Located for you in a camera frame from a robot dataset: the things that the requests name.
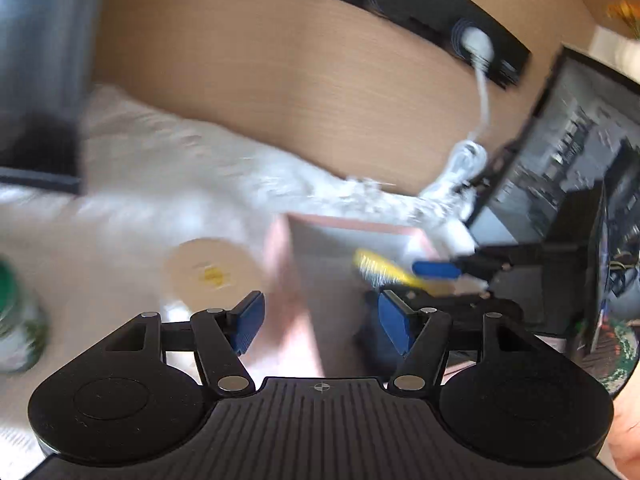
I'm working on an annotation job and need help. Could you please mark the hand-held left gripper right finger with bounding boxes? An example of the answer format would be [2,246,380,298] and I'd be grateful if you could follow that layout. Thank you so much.
[377,290,538,393]

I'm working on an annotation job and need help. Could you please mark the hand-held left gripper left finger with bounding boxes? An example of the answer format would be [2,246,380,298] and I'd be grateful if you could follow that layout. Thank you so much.
[102,290,266,397]

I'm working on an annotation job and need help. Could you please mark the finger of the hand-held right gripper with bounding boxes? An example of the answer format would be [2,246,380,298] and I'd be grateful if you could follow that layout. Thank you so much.
[411,252,543,283]
[380,286,523,317]

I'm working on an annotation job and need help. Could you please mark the yellow brush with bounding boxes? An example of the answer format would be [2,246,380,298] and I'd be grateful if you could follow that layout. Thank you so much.
[354,249,436,291]

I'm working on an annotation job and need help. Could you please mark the pink box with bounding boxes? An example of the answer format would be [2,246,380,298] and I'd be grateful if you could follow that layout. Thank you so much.
[252,212,451,378]

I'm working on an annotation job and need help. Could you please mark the green lid jar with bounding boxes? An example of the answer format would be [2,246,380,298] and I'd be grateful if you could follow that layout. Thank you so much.
[0,255,51,375]

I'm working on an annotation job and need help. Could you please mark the person's right forearm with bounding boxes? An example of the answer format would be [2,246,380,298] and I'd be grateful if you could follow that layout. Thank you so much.
[607,384,640,480]

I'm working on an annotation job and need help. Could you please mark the cream lid jar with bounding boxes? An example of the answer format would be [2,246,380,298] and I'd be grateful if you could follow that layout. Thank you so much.
[165,237,268,308]

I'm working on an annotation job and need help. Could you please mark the black monitor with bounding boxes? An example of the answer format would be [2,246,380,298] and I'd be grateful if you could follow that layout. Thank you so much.
[464,45,640,248]

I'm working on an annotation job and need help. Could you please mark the white fluffy blanket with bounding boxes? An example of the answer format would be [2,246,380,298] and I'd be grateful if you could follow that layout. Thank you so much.
[0,84,478,466]

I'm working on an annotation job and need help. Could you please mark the yellow flower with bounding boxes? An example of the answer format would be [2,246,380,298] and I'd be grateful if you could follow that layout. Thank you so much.
[606,0,640,40]

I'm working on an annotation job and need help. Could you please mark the dark object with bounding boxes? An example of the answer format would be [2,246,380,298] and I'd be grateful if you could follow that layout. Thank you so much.
[0,114,85,196]

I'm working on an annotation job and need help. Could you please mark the white plug with cable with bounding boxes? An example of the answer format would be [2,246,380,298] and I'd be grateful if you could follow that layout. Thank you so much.
[419,26,497,203]

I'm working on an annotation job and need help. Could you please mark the black wall socket strip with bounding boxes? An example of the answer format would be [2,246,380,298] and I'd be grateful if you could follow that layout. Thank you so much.
[185,0,532,92]

